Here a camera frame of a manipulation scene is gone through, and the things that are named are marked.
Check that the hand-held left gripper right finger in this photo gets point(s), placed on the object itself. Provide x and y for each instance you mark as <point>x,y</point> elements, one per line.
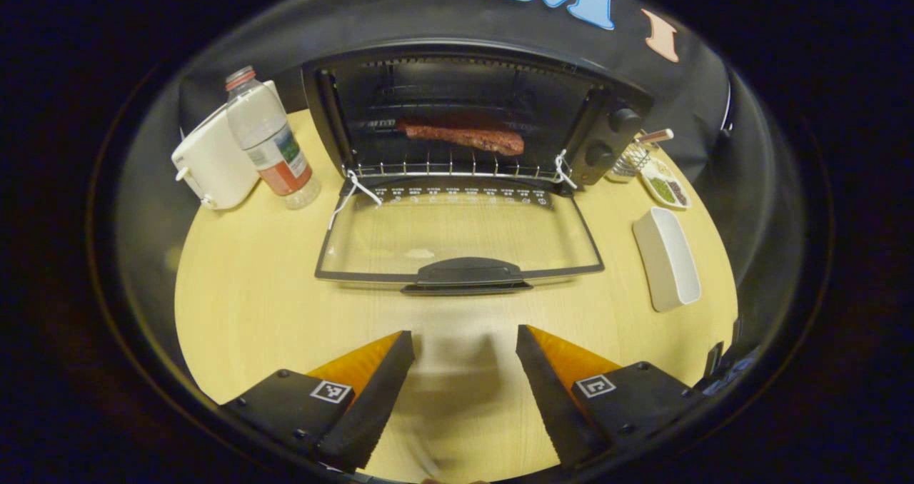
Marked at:
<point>553,405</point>

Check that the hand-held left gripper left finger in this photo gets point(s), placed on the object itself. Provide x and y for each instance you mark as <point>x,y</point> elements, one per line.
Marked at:
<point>375,405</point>

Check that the black electric oven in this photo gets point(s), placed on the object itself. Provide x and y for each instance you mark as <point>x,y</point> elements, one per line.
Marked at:
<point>464,234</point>

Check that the red-brown meat strip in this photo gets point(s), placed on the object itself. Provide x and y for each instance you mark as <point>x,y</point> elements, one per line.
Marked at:
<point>471,137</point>

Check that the white rectangular plate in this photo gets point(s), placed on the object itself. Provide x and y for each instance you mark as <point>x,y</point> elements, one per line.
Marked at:
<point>671,255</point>

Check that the clear plastic water bottle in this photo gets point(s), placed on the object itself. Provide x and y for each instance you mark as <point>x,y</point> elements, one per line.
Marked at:
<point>275,148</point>

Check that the white toaster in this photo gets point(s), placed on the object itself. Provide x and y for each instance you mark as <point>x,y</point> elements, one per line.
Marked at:
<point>214,163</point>

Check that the black backdrop cloth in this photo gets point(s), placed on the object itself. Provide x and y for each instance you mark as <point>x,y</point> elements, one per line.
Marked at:
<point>443,13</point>

